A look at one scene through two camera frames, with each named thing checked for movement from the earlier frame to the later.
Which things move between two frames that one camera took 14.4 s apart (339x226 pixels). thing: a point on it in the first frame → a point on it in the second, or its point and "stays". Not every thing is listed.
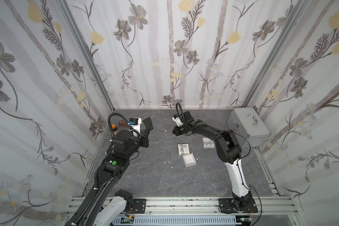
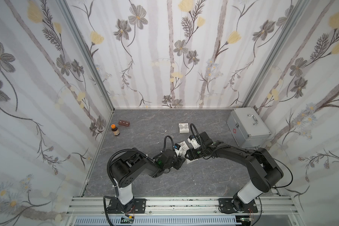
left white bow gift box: (183, 149) stays
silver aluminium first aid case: (249, 126) stays
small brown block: (122, 122) stays
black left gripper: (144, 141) → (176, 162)
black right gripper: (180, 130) → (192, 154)
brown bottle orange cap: (114, 127) stays
